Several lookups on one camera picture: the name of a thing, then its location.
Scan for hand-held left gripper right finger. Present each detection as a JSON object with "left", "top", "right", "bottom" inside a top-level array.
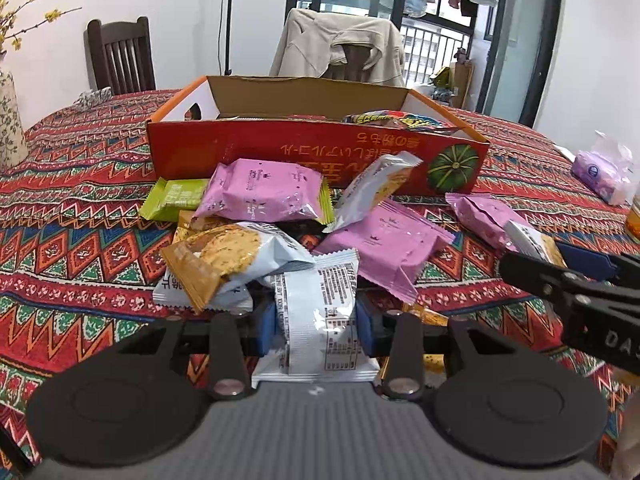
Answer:
[{"left": 356, "top": 294, "right": 508, "bottom": 402}]

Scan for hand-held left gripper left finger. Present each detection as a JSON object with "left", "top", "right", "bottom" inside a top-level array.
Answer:
[{"left": 117, "top": 302, "right": 277, "bottom": 402}]

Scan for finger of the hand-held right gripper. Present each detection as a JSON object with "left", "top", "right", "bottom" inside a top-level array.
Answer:
[
  {"left": 555, "top": 241, "right": 640, "bottom": 286},
  {"left": 499, "top": 251, "right": 616, "bottom": 311}
]

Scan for white cracker snack packet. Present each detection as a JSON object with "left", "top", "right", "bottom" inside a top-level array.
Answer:
[
  {"left": 251, "top": 250, "right": 381, "bottom": 386},
  {"left": 505, "top": 220, "right": 566, "bottom": 266}
]

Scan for pink snack packet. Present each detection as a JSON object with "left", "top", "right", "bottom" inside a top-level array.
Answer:
[
  {"left": 312, "top": 200, "right": 457, "bottom": 303},
  {"left": 445, "top": 192, "right": 528, "bottom": 252},
  {"left": 192, "top": 158, "right": 335, "bottom": 226}
]

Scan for pile of cracker packets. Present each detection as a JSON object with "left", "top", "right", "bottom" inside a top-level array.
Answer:
[{"left": 152, "top": 151, "right": 451, "bottom": 381}]

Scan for red cardboard box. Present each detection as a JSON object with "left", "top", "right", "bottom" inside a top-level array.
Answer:
[{"left": 146, "top": 75, "right": 492, "bottom": 196}]

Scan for red noodle snack bag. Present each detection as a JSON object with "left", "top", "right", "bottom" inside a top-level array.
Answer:
[{"left": 342, "top": 110, "right": 461, "bottom": 133}]

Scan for glass jar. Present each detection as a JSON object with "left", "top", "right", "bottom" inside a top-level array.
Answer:
[{"left": 625, "top": 192, "right": 640, "bottom": 241}]

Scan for purple tissue pack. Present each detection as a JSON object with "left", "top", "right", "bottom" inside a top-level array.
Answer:
[{"left": 571, "top": 131, "right": 638, "bottom": 206}]

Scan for sliding glass door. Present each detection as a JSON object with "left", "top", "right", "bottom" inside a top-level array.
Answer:
[{"left": 287, "top": 0, "right": 566, "bottom": 116}]

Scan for balcony railing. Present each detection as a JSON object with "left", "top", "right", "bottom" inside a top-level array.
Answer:
[{"left": 297, "top": 0, "right": 473, "bottom": 86}]

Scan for brown chair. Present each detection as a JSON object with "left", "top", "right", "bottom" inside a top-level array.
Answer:
[{"left": 327, "top": 44, "right": 381, "bottom": 83}]

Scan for beige jacket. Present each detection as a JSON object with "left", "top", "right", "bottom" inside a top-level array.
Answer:
[{"left": 270, "top": 7, "right": 406, "bottom": 88}]

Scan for small floral patterned pack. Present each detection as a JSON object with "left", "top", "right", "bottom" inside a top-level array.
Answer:
[{"left": 75, "top": 86, "right": 113, "bottom": 111}]

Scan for dark wooden chair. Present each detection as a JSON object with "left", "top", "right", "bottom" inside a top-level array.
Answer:
[{"left": 85, "top": 16, "right": 157, "bottom": 97}]

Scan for black floor lamp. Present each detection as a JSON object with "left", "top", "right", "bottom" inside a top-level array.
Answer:
[{"left": 222, "top": 0, "right": 236, "bottom": 77}]

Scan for floral ceramic vase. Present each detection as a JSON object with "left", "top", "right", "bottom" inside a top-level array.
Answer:
[{"left": 0, "top": 70, "right": 30, "bottom": 171}]

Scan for yellow flower branches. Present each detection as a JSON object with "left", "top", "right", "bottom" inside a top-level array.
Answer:
[{"left": 0, "top": 0, "right": 83, "bottom": 53}]

